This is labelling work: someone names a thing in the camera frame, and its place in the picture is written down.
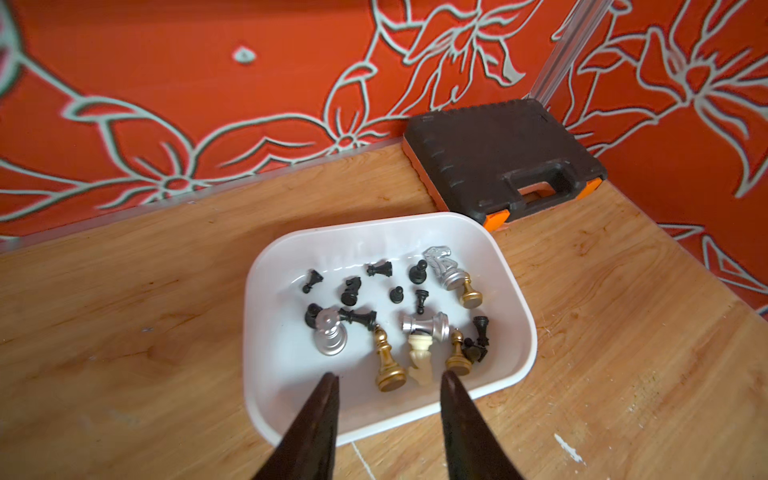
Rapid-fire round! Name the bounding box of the gold chess pawn bottom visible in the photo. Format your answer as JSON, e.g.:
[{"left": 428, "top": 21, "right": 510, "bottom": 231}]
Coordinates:
[{"left": 445, "top": 328, "right": 472, "bottom": 376}]

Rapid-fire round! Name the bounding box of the cream chess pawn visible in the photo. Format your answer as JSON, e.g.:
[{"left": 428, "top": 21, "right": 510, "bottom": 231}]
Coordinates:
[{"left": 408, "top": 334, "right": 433, "bottom": 386}]

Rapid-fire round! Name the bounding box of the silver chess knight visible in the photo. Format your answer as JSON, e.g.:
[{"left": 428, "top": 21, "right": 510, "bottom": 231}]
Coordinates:
[{"left": 423, "top": 246, "right": 470, "bottom": 291}]

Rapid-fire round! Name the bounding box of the gold chess piece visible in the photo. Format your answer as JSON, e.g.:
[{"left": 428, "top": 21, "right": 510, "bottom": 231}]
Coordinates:
[{"left": 459, "top": 275, "right": 483, "bottom": 309}]

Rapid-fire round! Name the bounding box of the white rectangular storage box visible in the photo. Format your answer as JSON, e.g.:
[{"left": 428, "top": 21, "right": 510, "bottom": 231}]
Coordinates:
[{"left": 243, "top": 213, "right": 537, "bottom": 444}]

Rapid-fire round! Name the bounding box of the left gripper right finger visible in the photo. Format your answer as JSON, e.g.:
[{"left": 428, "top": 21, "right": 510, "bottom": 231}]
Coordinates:
[{"left": 440, "top": 371, "right": 523, "bottom": 479}]

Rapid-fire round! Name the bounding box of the black chess piece two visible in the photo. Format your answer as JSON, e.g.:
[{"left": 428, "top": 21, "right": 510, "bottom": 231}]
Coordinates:
[{"left": 340, "top": 276, "right": 362, "bottom": 306}]

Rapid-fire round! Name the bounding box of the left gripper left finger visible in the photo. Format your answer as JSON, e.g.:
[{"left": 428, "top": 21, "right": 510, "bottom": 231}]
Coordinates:
[{"left": 253, "top": 372, "right": 340, "bottom": 479}]

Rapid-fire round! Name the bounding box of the black chess piece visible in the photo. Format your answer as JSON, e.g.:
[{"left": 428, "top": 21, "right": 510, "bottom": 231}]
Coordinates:
[{"left": 304, "top": 303, "right": 323, "bottom": 329}]

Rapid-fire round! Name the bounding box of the gold chess bishop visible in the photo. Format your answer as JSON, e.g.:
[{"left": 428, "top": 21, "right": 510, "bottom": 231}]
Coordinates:
[{"left": 373, "top": 325, "right": 407, "bottom": 393}]

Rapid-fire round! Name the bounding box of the black orange tool case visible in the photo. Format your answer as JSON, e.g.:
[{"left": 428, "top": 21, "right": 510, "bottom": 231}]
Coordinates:
[{"left": 402, "top": 99, "right": 607, "bottom": 232}]

